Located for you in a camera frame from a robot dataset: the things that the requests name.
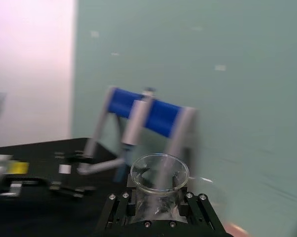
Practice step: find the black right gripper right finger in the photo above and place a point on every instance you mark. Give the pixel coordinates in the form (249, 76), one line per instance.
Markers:
(200, 209)

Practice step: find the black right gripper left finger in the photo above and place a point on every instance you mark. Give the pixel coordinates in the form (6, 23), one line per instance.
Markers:
(116, 209)

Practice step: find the black table cloth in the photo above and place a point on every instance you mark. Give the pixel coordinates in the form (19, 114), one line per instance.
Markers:
(39, 214)

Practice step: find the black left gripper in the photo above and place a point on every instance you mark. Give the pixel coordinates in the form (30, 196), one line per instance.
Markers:
(39, 180)

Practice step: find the clear plastic cup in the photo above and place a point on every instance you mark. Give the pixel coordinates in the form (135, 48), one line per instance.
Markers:
(160, 190)

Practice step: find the blue chair with grey frame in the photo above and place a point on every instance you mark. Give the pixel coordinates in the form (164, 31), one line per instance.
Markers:
(163, 116)

